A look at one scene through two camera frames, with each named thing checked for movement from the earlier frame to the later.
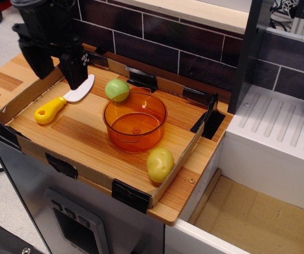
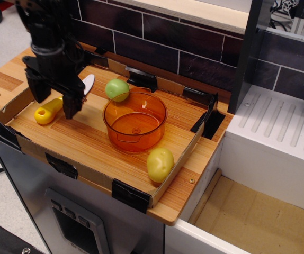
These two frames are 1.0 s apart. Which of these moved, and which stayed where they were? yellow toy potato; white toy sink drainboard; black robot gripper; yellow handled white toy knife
Moved: black robot gripper
Stayed: white toy sink drainboard; yellow handled white toy knife; yellow toy potato
